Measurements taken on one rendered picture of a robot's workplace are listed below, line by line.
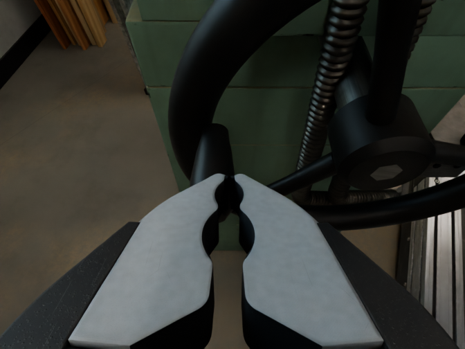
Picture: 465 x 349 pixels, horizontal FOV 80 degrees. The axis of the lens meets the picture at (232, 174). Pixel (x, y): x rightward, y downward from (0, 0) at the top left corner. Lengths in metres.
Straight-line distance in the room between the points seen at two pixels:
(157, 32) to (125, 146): 0.99
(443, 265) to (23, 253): 1.30
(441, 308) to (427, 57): 0.63
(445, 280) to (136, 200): 1.00
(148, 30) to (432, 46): 0.33
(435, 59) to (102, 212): 1.06
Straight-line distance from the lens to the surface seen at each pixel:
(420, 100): 0.49
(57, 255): 1.17
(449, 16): 0.28
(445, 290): 0.92
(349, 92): 0.24
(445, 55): 0.45
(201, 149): 0.16
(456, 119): 0.61
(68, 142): 1.43
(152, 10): 0.35
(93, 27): 1.87
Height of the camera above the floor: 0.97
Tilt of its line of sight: 57 degrees down
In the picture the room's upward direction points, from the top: straight up
